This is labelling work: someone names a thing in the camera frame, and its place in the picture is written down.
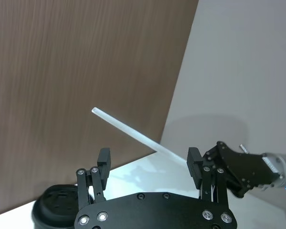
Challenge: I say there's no brown wooden panel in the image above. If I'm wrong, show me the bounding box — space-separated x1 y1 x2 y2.
0 0 200 217

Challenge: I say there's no white plastic straw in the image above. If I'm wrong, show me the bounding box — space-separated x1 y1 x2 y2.
91 107 188 163

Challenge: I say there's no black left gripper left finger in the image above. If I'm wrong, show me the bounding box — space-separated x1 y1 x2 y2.
76 147 112 211

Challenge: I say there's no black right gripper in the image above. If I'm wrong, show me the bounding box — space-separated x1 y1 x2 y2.
202 141 285 199

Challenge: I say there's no black cup with lid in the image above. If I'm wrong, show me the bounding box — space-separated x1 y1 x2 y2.
31 183 94 229

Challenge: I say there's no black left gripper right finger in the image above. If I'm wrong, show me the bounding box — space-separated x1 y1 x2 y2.
186 147 230 206

